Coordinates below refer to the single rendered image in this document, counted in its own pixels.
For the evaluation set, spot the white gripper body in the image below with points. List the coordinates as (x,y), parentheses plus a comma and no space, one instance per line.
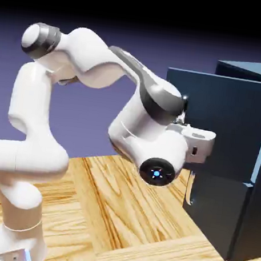
(201,143)

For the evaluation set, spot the dark blue cabinet door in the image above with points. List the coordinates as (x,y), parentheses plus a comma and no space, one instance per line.
(214,214)
(234,111)

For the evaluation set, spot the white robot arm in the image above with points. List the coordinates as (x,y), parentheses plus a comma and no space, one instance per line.
(143,122)

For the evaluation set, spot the dark blue cabinet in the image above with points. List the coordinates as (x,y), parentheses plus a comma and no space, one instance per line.
(259,217)

